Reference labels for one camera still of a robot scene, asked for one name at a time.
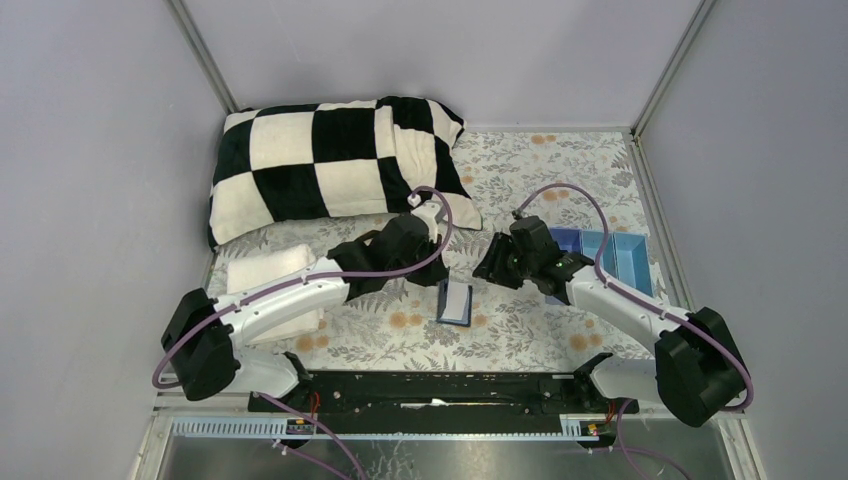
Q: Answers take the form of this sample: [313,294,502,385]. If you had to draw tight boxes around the folded white towel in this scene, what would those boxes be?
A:
[226,244,324,345]

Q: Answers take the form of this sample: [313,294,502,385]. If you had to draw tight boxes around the blue plastic compartment tray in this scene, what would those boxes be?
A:
[550,227,654,297]

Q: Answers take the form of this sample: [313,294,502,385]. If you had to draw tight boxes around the floral patterned bed sheet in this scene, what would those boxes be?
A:
[264,132,651,372]

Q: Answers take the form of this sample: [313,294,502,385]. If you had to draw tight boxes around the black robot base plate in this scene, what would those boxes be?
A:
[280,370,625,435]

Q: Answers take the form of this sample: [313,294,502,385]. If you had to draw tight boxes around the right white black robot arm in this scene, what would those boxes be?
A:
[473,216,752,427]

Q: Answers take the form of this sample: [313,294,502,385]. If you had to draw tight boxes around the blue leather card holder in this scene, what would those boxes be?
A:
[435,279,473,327]

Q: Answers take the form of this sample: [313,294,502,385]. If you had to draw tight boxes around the purple cable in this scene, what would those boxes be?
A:
[513,182,755,480]
[151,186,455,480]

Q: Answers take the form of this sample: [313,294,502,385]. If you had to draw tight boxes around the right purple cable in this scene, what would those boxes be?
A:
[513,182,755,480]

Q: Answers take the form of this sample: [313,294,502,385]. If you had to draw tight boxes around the black white checkered pillow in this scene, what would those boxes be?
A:
[207,96,483,249]

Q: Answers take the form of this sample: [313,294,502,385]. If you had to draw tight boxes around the slotted grey cable duct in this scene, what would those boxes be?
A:
[172,413,607,442]

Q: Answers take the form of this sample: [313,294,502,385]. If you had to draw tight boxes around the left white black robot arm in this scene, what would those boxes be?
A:
[153,203,449,402]

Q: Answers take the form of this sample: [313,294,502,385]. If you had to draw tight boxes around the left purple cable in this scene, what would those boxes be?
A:
[151,186,455,480]

